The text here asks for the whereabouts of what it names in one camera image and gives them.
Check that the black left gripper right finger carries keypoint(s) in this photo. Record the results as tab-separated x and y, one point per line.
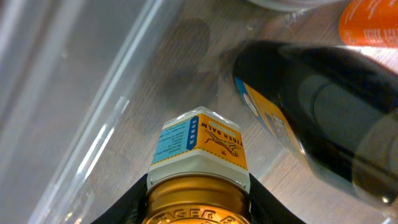
266	208

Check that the clear plastic container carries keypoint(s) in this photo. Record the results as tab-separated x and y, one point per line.
87	85

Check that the white bottle clear cap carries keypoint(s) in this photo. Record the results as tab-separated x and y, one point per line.
291	5

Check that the orange tube white cap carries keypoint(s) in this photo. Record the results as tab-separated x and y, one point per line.
369	23

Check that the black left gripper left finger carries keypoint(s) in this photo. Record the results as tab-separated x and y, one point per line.
130	208

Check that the dark bottle white cap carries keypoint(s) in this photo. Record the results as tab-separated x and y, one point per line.
333	108

